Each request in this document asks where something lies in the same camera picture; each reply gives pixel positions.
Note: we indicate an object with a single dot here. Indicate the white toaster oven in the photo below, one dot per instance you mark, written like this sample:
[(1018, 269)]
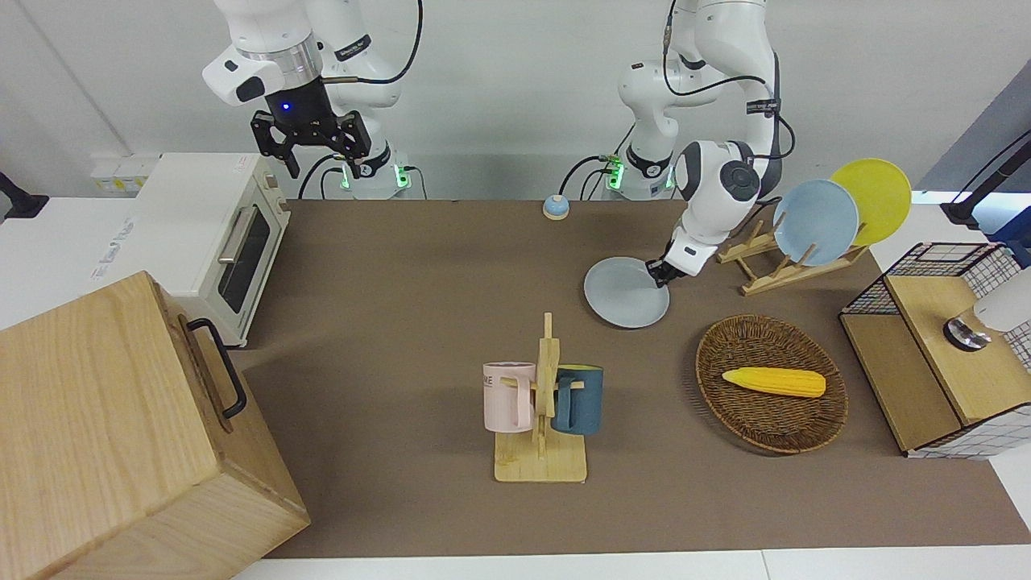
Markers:
[(185, 234)]

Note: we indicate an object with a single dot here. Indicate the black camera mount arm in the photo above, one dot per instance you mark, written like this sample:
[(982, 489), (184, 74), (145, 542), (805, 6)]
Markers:
[(20, 197)]

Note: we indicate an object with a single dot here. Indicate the black camera stand clamp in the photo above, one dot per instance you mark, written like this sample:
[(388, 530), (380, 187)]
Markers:
[(979, 189)]

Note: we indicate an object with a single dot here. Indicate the pink mug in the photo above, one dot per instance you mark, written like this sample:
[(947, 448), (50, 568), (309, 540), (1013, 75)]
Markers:
[(506, 399)]

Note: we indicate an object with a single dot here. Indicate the wooden dish rack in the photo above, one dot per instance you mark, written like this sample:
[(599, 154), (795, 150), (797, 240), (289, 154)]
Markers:
[(769, 278)]

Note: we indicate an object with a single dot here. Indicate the wooden mug tree stand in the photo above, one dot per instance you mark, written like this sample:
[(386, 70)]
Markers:
[(541, 463)]

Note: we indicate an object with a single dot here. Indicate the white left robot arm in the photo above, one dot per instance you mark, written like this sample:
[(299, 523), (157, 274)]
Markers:
[(721, 185)]

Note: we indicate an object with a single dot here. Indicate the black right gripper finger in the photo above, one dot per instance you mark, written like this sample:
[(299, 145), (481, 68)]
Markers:
[(290, 165), (359, 161)]

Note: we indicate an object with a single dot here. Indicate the brown wicker basket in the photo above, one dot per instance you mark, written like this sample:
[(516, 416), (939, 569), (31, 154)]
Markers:
[(765, 423)]

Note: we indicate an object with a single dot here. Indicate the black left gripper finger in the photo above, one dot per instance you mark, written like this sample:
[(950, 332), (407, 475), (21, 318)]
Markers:
[(656, 266), (673, 277)]

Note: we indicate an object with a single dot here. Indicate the blue dome bell wooden base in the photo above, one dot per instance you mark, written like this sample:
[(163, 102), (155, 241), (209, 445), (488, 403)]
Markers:
[(556, 208)]

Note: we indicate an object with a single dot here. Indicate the yellow corn cob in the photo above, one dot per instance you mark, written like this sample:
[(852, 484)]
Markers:
[(775, 382)]

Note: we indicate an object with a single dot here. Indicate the white wall outlet box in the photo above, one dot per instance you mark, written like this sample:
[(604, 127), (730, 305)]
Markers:
[(121, 173)]

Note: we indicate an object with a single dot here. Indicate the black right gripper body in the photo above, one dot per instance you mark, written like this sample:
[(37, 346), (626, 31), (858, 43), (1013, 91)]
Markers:
[(310, 129)]

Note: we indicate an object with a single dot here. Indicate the dark blue mug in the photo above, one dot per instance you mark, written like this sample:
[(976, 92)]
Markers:
[(581, 403)]

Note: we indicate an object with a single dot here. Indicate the light blue plate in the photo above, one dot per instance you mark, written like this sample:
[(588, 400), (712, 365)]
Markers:
[(815, 221)]

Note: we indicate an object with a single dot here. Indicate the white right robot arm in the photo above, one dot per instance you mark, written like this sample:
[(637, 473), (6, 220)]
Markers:
[(266, 32)]

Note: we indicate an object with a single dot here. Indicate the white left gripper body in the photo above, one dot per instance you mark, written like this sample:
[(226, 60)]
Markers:
[(693, 251)]

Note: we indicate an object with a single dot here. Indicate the yellow plate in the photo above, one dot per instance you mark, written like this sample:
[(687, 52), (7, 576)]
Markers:
[(878, 193)]

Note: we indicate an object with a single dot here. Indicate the gray round plate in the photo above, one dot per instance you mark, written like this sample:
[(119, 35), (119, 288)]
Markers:
[(624, 294)]

